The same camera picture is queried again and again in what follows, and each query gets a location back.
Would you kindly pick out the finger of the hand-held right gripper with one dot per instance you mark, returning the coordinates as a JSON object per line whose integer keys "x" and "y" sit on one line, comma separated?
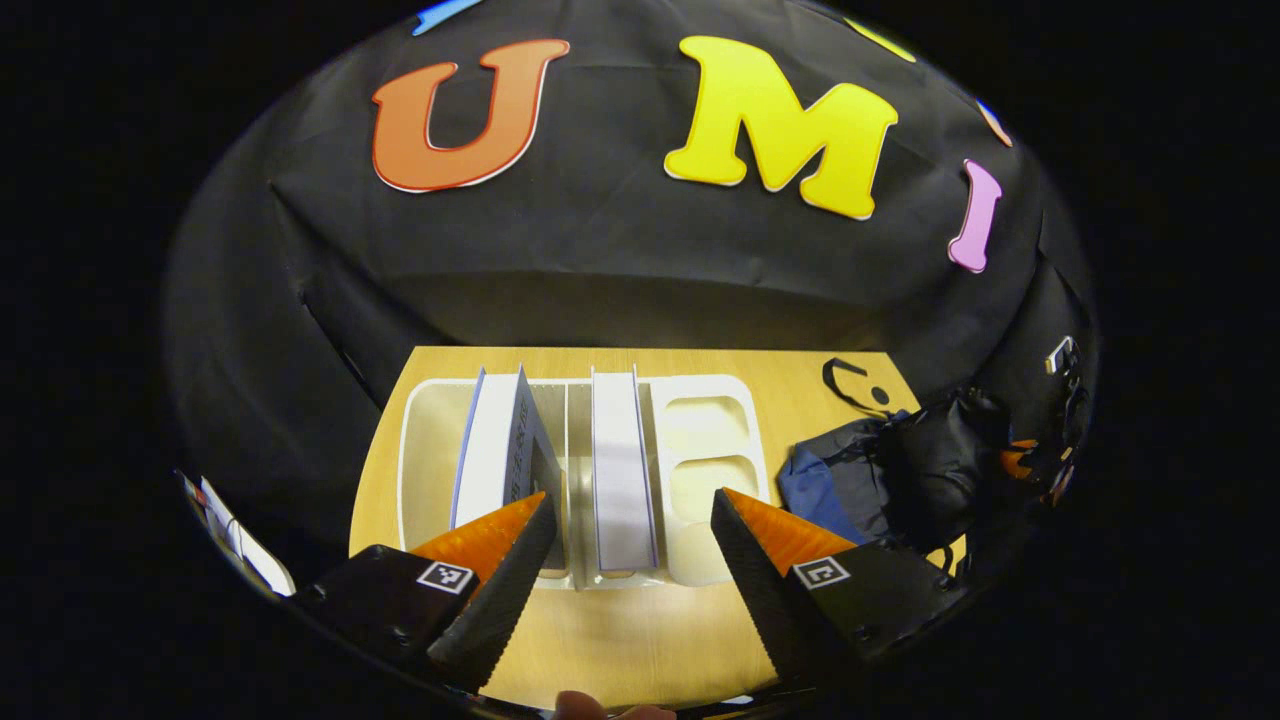
{"x": 1015, "y": 460}

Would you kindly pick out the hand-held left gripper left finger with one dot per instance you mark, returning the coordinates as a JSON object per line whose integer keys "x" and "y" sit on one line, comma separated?
{"x": 510, "y": 590}

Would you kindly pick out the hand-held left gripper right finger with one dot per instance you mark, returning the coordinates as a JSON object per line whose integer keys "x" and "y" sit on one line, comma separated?
{"x": 755, "y": 590}

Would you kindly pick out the blue schoolbag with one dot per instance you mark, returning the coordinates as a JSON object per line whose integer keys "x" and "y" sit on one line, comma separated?
{"x": 900, "y": 470}

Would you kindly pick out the white plastic bookshelf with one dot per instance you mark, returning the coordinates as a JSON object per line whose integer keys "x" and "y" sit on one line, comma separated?
{"x": 710, "y": 470}

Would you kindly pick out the grey cover book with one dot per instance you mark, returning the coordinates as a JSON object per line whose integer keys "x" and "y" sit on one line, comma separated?
{"x": 490, "y": 450}

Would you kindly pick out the white cover book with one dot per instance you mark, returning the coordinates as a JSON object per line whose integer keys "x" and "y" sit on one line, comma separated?
{"x": 620, "y": 460}

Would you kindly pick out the white paper sheet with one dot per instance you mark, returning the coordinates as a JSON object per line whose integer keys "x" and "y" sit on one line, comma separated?
{"x": 245, "y": 545}

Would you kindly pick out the black backdrop cloth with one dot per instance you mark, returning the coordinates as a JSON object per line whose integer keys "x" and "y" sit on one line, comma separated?
{"x": 600, "y": 260}

